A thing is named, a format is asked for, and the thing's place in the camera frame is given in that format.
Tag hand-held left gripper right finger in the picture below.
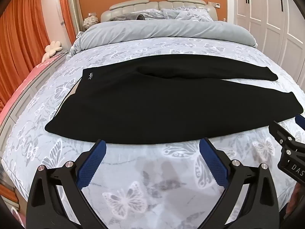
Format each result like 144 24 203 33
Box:
199 137 280 229

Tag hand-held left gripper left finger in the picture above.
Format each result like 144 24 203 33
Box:
26 139 107 229

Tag black pants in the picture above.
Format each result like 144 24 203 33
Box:
45 54 304 146

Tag butterfly print bed sheet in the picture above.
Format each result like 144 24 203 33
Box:
0 37 305 229

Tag pink cloth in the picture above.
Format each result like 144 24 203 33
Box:
0 52 62 129

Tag white flower cushion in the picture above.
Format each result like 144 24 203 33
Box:
42 41 63 62

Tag grey duvet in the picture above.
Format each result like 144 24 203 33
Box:
65 19 258 60

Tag white fluffy ornament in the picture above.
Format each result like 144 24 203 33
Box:
83 13 99 30

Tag wide orange curtain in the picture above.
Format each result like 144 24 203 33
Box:
0 0 51 110

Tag dark grey cloth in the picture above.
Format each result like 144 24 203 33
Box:
112 13 146 22

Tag butterfly print pillow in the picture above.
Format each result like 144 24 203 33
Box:
140 8 214 22

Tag narrow orange curtain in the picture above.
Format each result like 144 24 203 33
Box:
57 0 77 39

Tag beige padded headboard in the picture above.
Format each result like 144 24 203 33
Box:
100 0 218 23

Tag silver frame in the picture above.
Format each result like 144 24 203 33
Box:
65 0 84 32

